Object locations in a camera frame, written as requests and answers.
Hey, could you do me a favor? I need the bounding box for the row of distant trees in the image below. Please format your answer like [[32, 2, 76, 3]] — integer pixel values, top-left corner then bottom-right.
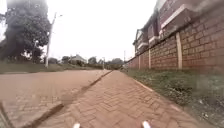
[[87, 56, 126, 70]]

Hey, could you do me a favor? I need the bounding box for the distant pale building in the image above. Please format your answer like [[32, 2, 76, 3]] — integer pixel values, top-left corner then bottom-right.
[[68, 54, 88, 66]]

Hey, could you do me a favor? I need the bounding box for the red brick path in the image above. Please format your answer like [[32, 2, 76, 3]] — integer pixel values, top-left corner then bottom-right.
[[36, 69, 214, 128]]

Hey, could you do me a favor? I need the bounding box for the pale kerb edge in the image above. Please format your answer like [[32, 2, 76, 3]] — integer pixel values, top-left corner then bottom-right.
[[131, 78, 183, 113]]

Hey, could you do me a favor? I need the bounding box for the pale utility pole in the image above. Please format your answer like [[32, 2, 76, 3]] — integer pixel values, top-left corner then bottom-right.
[[44, 12, 58, 69]]

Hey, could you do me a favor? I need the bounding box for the grass verge with weeds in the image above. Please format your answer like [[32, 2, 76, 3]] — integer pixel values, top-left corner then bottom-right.
[[121, 68, 224, 128]]

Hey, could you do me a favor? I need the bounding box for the multi-storey brick building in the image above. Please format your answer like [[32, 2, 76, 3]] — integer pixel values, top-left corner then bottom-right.
[[132, 0, 224, 56]]

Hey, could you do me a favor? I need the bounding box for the dark kerb strip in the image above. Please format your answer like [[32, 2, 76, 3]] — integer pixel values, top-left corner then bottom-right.
[[19, 69, 114, 128]]

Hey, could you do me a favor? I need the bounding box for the reddish brick road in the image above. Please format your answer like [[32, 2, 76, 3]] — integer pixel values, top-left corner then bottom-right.
[[0, 69, 113, 128]]

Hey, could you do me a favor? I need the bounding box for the grass strip beyond road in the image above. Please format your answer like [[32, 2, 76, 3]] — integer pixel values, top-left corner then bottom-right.
[[0, 61, 104, 74]]

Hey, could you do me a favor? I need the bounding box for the large dark tree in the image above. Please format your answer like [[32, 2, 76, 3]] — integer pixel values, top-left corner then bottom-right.
[[0, 0, 53, 64]]

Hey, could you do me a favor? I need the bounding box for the red brick boundary wall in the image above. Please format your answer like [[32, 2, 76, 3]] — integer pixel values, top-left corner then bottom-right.
[[126, 6, 224, 73]]

